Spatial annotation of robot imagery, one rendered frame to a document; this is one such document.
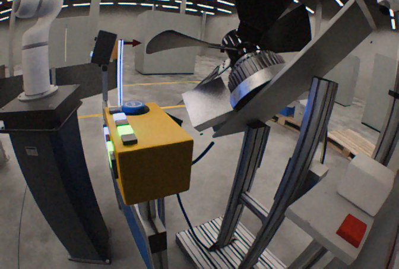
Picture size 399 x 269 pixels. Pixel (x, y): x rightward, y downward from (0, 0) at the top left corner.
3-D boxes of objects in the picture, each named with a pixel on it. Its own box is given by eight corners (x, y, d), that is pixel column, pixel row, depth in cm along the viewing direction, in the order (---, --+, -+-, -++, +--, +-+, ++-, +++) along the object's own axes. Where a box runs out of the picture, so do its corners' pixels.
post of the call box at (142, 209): (156, 217, 36) (153, 171, 31) (142, 221, 34) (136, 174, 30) (151, 207, 38) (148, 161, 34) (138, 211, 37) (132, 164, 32)
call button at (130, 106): (148, 115, 32) (148, 105, 31) (124, 118, 30) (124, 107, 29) (142, 107, 35) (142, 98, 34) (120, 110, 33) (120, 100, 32)
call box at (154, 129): (190, 197, 29) (196, 136, 25) (126, 214, 23) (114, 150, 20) (154, 148, 41) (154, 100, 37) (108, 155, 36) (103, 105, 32)
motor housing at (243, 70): (269, 111, 77) (255, 85, 82) (308, 78, 59) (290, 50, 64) (225, 117, 66) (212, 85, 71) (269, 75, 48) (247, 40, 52)
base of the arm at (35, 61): (10, 103, 45) (5, 54, 38) (32, 88, 62) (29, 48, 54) (46, 100, 50) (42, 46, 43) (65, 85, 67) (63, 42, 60)
